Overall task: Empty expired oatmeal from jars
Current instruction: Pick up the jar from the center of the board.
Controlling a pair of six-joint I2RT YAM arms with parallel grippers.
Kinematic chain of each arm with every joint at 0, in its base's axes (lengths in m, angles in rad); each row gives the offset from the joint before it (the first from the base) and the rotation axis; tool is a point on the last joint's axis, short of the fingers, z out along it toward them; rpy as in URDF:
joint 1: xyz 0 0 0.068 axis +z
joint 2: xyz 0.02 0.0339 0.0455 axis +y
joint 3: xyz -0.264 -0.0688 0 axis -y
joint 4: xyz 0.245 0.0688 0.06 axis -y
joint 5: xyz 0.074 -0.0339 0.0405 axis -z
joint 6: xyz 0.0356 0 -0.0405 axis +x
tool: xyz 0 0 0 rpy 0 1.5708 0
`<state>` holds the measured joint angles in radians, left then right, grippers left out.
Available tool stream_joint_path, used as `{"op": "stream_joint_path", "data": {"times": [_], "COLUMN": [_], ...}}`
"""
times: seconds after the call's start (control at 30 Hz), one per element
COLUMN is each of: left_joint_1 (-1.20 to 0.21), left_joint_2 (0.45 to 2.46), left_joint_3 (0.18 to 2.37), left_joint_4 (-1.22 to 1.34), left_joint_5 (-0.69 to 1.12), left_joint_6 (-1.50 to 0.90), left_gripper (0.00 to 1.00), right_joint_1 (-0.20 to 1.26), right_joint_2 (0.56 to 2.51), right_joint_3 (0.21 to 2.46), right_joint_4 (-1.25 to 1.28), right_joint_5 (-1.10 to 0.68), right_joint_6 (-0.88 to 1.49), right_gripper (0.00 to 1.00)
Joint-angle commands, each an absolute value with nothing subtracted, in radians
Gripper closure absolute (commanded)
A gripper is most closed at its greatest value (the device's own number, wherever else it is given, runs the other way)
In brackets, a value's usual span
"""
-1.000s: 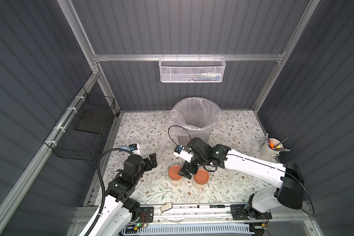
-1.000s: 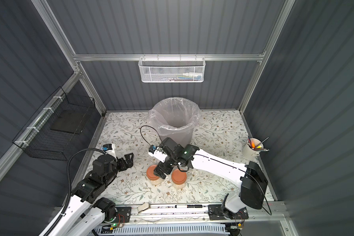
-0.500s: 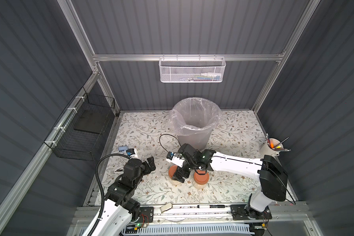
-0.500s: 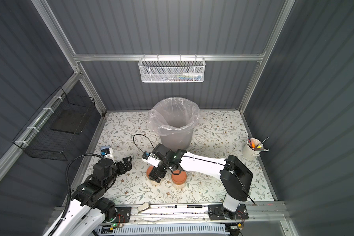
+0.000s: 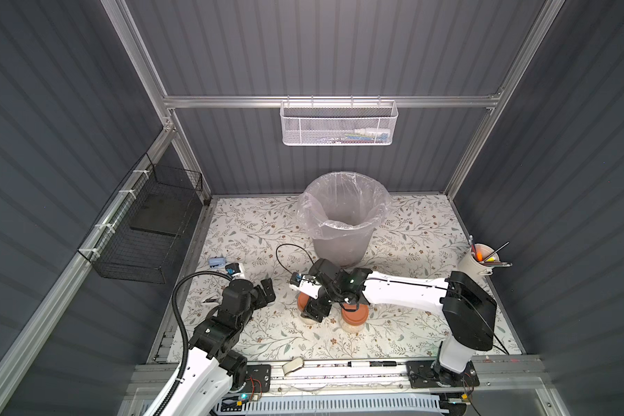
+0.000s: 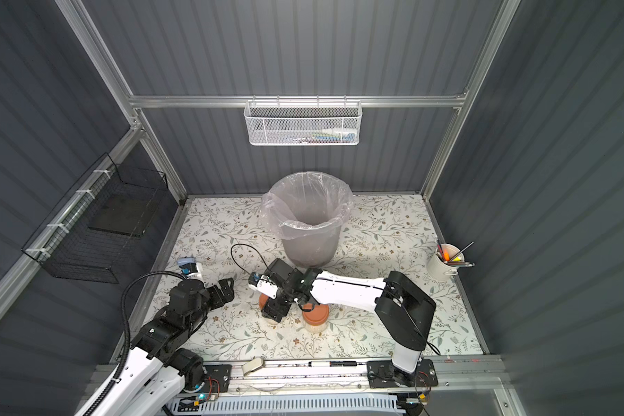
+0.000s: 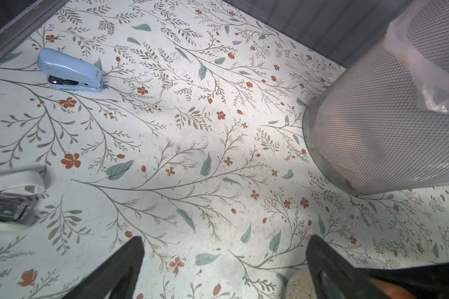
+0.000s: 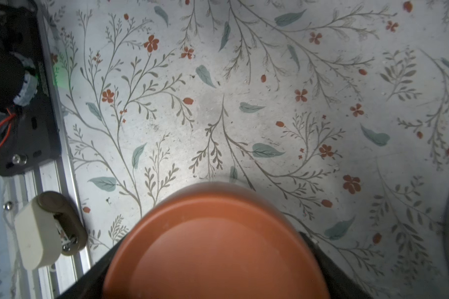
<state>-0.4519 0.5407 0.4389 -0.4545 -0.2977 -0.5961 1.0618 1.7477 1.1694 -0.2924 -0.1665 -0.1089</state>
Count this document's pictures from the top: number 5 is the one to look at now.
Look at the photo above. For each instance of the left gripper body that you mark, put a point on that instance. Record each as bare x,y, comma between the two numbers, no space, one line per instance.
263,294

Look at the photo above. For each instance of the clear plastic bin liner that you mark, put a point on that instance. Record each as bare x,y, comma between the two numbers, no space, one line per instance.
342,204

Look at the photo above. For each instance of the white utensil cup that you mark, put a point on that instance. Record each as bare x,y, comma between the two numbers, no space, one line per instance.
471,266

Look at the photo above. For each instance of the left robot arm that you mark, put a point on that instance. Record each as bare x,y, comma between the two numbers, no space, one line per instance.
209,368

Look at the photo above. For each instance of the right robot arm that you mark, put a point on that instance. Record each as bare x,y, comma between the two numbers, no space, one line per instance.
469,311

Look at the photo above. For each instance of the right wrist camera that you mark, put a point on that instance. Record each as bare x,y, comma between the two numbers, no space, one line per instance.
305,284

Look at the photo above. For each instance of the pens in white basket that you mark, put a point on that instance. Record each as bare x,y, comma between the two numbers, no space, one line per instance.
357,136

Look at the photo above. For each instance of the black wire wall basket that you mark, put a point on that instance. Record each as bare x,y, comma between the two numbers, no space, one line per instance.
146,238

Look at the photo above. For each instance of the masking tape roll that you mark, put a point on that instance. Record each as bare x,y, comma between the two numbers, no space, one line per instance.
293,365

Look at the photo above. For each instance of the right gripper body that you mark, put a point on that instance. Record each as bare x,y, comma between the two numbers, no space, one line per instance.
321,300

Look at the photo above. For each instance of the white wire wall basket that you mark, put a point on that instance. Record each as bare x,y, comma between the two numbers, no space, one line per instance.
300,120

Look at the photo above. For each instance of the oatmeal jar orange lid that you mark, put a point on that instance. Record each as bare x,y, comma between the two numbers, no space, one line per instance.
354,317

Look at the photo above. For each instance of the grey mesh trash bin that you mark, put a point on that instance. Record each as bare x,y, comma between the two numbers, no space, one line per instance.
345,251

